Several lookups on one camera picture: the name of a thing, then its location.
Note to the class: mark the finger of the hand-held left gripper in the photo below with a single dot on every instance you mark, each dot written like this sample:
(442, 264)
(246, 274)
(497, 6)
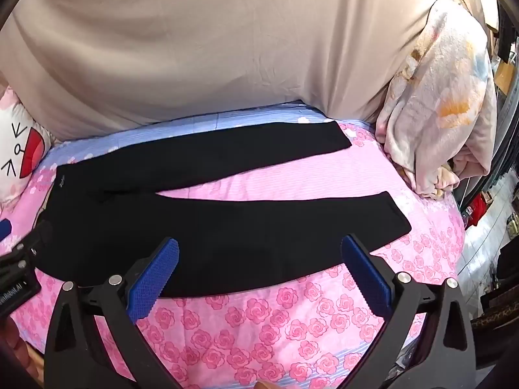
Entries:
(40, 235)
(3, 229)

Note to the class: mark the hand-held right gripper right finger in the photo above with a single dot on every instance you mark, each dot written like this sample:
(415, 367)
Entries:
(367, 277)

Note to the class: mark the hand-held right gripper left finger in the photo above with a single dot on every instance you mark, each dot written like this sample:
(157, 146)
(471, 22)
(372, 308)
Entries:
(156, 277)

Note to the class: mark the black pants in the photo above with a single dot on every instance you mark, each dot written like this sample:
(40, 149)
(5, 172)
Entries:
(202, 243)

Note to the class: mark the person's left hand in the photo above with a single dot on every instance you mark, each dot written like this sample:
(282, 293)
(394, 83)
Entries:
(18, 352)

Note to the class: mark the white cartoon face pillow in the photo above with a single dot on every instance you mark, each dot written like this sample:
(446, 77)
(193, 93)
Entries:
(16, 150)

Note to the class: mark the pink floral bed sheet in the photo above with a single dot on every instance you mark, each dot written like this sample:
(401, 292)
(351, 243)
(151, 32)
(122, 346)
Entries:
(263, 332)

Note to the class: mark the red cloth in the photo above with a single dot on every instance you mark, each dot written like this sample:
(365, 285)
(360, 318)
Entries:
(480, 208)

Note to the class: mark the pale floral blanket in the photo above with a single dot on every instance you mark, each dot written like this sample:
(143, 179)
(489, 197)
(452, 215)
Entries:
(438, 109)

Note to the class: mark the beige curtain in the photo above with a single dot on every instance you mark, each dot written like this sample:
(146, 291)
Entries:
(202, 48)

